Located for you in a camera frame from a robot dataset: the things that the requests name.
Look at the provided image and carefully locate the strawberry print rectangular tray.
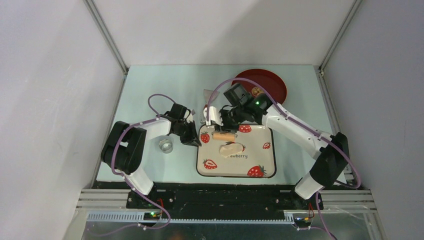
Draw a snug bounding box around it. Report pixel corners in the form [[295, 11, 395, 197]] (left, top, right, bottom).
[[196, 124, 277, 178]]

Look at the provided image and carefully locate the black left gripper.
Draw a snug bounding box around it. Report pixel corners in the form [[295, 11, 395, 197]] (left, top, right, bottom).
[[173, 120, 201, 148]]

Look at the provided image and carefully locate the metal scraper wooden handle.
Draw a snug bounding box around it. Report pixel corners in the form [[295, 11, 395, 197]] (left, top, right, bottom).
[[200, 89, 220, 124]]

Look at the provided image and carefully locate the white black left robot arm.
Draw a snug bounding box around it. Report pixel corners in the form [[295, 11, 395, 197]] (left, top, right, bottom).
[[100, 103, 202, 208]]

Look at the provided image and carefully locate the round metal cutter ring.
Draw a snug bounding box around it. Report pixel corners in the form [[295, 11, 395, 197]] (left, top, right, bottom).
[[158, 138, 174, 155]]

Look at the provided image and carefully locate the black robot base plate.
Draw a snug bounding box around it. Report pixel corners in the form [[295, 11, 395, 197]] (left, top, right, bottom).
[[126, 182, 324, 221]]

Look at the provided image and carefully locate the wooden dough roller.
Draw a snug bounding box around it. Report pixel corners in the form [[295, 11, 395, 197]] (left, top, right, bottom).
[[212, 132, 237, 142]]

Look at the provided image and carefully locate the round red lacquer tray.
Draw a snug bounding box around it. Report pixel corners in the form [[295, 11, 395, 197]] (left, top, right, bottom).
[[231, 68, 288, 104]]

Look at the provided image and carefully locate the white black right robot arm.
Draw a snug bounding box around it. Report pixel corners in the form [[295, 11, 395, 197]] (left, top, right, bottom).
[[203, 82, 350, 209]]

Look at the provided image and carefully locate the white dough piece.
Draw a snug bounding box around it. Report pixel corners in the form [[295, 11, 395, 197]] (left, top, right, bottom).
[[219, 142, 245, 158]]

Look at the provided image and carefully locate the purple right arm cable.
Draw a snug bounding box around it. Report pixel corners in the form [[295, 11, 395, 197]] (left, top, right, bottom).
[[205, 77, 363, 240]]

